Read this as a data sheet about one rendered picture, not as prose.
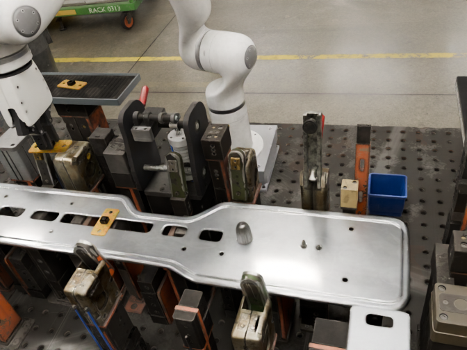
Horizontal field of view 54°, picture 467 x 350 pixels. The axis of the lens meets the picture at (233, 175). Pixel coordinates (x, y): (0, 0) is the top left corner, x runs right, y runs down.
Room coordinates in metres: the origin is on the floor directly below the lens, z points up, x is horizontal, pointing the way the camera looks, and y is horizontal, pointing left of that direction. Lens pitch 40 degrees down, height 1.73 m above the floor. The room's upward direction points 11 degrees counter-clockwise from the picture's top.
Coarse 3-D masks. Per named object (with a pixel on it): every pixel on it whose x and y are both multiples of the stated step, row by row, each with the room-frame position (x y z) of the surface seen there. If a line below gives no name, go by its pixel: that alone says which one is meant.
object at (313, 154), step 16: (304, 112) 0.77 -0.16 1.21; (320, 112) 0.76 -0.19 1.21; (304, 128) 0.73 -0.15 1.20; (320, 128) 0.74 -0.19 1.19; (304, 144) 0.75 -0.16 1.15; (320, 144) 0.74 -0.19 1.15; (304, 160) 0.74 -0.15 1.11; (320, 160) 0.73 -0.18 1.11; (304, 176) 0.74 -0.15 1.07; (320, 176) 0.73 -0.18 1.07
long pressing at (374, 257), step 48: (0, 192) 0.98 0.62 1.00; (48, 192) 0.94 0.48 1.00; (96, 192) 0.90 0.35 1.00; (0, 240) 0.80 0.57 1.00; (48, 240) 0.77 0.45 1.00; (96, 240) 0.74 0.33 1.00; (144, 240) 0.71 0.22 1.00; (192, 240) 0.68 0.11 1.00; (288, 240) 0.63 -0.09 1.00; (336, 240) 0.61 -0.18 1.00; (384, 240) 0.59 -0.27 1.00; (240, 288) 0.54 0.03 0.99; (288, 288) 0.52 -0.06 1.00; (336, 288) 0.50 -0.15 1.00; (384, 288) 0.48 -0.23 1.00
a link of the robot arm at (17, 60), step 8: (24, 48) 0.78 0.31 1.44; (8, 56) 0.76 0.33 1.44; (16, 56) 0.76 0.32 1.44; (24, 56) 0.77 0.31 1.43; (32, 56) 0.80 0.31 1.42; (0, 64) 0.75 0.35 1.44; (8, 64) 0.75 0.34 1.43; (16, 64) 0.76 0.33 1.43; (24, 64) 0.77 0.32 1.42; (0, 72) 0.75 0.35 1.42; (8, 72) 0.76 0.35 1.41
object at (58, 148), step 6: (36, 144) 0.80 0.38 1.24; (54, 144) 0.79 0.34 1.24; (60, 144) 0.79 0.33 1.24; (66, 144) 0.78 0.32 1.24; (30, 150) 0.79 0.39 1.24; (36, 150) 0.78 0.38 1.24; (42, 150) 0.78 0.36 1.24; (48, 150) 0.77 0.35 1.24; (54, 150) 0.77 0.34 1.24; (60, 150) 0.77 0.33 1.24; (66, 150) 0.76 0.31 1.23
